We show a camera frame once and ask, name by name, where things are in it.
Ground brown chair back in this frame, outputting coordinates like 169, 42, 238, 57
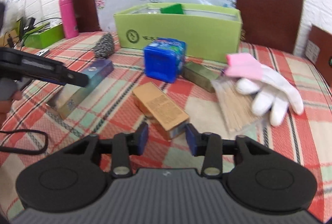
71, 0, 305, 55

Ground pink bottle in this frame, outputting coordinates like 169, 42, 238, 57
59, 0, 79, 39

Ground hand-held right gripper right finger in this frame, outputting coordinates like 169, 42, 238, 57
185, 123, 271, 178

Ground blue plastic box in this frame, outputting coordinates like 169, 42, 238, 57
143, 38, 186, 84

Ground green tissue box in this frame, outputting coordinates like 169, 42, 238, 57
23, 22, 65, 50

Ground green storage box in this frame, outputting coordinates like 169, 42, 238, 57
113, 2, 243, 64

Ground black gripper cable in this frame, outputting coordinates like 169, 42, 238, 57
0, 130, 49, 155

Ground blue and purple carton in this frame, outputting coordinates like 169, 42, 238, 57
47, 59, 115, 120

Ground golden brown carton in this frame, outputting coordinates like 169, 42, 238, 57
132, 82, 190, 141

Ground black cables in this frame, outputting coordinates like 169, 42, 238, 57
5, 17, 62, 46

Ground olive green carton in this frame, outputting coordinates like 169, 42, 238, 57
182, 62, 222, 93

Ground white glove with pink cuff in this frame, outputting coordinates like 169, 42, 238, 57
224, 53, 305, 127

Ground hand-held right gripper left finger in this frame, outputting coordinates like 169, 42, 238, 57
62, 122, 149, 178

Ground green pad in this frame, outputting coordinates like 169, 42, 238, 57
160, 3, 184, 15

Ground person's left hand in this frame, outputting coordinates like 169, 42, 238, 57
0, 78, 24, 121

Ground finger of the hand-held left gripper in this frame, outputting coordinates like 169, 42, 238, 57
19, 54, 89, 87

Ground wooden toothpick pack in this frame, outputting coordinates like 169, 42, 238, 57
211, 76, 261, 134

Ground steel wool scourer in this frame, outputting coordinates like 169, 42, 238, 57
93, 33, 115, 59

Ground plaid tablecloth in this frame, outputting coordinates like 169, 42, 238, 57
0, 31, 332, 224

